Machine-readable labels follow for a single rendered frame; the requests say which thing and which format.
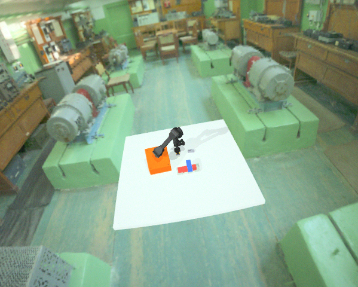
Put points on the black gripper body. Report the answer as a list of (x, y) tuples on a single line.
[(177, 149)]

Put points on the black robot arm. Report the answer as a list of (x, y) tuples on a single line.
[(175, 134)]

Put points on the blue rectangular block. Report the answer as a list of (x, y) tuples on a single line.
[(189, 166)]

